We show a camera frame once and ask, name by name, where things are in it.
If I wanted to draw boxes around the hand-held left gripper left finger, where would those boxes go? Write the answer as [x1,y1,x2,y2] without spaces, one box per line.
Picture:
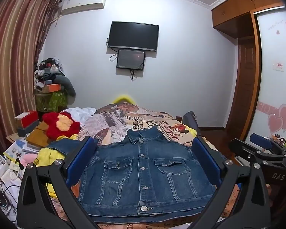
[17,136,99,229]

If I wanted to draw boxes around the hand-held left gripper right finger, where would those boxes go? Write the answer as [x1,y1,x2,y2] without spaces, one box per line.
[192,136,271,229]

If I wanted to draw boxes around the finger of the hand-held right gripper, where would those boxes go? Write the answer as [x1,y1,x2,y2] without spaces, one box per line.
[228,138,286,167]
[250,134,286,153]

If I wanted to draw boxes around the blue denim jacket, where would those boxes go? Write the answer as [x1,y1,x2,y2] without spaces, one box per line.
[46,126,227,223]

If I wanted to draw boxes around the pile of clothes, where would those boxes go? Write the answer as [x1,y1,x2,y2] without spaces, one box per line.
[33,57,63,92]

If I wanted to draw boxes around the grey-blue bag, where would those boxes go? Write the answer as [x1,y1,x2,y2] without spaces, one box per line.
[181,111,202,137]

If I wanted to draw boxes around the red and yellow plush toy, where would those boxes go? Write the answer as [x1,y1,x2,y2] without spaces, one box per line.
[42,111,82,141]

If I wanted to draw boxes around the white cloth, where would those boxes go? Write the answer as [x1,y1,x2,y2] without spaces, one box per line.
[65,106,96,131]

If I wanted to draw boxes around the mustard brown box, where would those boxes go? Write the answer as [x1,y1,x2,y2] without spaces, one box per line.
[26,122,53,148]

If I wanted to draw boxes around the pink plush toy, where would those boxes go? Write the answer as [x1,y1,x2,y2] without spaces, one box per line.
[20,153,39,168]

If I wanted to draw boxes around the wooden door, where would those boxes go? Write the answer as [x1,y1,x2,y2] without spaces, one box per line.
[225,37,257,131]

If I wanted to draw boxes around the dark grey box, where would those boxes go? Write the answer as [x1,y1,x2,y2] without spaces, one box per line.
[17,120,42,138]

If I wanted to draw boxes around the printed blanket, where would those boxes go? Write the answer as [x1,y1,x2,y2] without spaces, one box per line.
[50,101,243,229]

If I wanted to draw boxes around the pile of books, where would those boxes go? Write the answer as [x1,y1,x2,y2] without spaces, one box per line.
[3,139,41,159]

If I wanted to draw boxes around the red box with white lid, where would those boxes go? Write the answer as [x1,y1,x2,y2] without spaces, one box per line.
[14,110,40,130]

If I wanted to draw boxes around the orange box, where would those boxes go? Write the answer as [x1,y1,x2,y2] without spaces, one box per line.
[41,84,62,94]

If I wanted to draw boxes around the striped red curtain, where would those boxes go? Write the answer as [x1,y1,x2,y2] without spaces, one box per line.
[0,0,62,156]

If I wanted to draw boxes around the wooden overhead cabinet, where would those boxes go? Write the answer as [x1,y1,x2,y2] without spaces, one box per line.
[211,0,286,39]

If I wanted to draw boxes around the white air conditioner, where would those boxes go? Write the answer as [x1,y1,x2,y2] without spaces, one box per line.
[59,0,107,16]

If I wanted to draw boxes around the white chargers and cables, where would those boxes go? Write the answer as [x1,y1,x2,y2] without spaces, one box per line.
[0,155,25,223]

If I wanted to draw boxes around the small black wall monitor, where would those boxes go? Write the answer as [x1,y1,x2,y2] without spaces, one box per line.
[116,49,146,71]

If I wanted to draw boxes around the black wall television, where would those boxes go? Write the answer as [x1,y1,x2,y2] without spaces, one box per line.
[107,21,160,52]

